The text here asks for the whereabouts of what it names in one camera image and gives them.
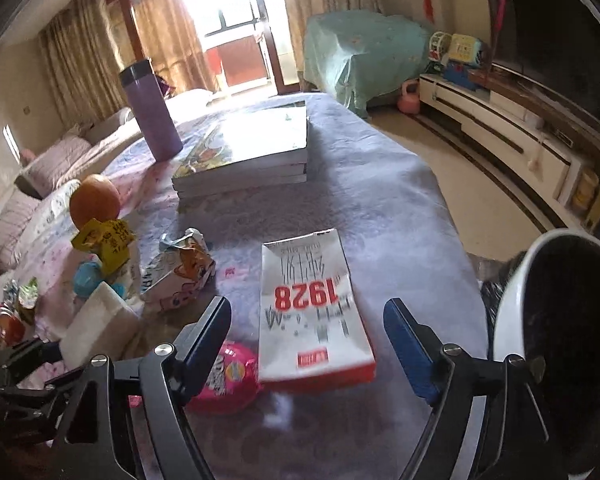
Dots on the pink snack wrapper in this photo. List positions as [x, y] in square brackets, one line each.
[227, 377]

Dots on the white trash bin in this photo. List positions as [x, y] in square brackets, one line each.
[510, 310]

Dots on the red hanging towel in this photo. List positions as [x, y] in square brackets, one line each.
[235, 60]

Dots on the purple thermos bottle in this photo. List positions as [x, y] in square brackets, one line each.
[152, 115]

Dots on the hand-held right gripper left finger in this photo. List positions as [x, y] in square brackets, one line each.
[207, 340]

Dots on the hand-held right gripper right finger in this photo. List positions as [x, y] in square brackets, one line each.
[410, 350]

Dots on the blue plastic capsule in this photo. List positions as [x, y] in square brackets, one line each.
[89, 277]

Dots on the yellow box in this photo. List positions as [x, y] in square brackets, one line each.
[586, 190]

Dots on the teal covered armchair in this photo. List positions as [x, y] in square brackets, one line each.
[365, 55]

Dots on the white wheel toy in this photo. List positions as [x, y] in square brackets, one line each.
[437, 46]

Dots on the crumpled cartoon print carton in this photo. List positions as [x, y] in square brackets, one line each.
[180, 272]

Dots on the yellow and green toy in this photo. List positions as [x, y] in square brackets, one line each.
[465, 50]

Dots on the yellow snack wrapper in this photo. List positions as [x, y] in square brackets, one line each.
[105, 242]

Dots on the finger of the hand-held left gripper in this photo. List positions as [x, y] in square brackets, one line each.
[35, 405]
[27, 355]

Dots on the blue toy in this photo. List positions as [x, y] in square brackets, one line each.
[456, 74]

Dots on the white book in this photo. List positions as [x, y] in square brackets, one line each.
[250, 175]
[250, 186]

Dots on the pink striped pillow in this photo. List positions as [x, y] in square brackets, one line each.
[55, 162]
[5, 232]

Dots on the light fabric sofa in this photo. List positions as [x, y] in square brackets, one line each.
[45, 220]

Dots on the white and red carton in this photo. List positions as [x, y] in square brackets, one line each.
[310, 310]

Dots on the book with green cover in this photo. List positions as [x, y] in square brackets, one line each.
[250, 140]

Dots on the sheer brown curtain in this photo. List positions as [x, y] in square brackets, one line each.
[170, 35]

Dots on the white tv cabinet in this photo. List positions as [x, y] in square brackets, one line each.
[500, 125]

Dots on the orange fruit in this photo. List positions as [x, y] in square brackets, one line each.
[94, 200]

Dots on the black television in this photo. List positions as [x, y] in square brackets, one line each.
[555, 25]

